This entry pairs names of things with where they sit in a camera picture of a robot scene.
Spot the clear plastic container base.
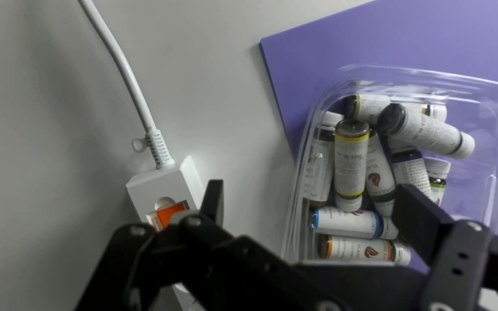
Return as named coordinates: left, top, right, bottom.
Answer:
left=280, top=101, right=498, bottom=269

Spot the white vial black cap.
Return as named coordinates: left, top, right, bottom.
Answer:
left=375, top=101, right=477, bottom=162

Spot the white power strip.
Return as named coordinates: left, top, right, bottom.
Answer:
left=122, top=153, right=207, bottom=311

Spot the white vial black band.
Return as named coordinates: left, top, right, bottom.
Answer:
left=365, top=132, right=401, bottom=219

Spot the white vial green band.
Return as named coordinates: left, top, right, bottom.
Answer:
left=423, top=157, right=453, bottom=207

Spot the white vial orange band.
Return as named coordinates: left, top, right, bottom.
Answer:
left=316, top=233, right=413, bottom=267

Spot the clear plastic container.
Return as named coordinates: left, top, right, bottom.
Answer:
left=285, top=62, right=498, bottom=246

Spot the purple paper mat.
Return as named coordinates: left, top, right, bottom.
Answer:
left=257, top=0, right=498, bottom=276

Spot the white vial navy band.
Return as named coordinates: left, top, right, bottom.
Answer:
left=389, top=146, right=435, bottom=202

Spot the white vial yellow band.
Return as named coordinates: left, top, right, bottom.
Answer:
left=332, top=117, right=371, bottom=214

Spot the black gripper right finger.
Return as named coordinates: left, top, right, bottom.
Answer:
left=390, top=183, right=498, bottom=311

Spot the white vial olive band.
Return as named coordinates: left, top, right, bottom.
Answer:
left=342, top=91, right=449, bottom=126

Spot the white power strip cable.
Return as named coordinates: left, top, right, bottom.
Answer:
left=77, top=0, right=176, bottom=170

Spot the white vial blue band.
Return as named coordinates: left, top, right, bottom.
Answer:
left=309, top=205, right=401, bottom=241

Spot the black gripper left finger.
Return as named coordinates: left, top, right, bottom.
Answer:
left=74, top=177, right=342, bottom=311

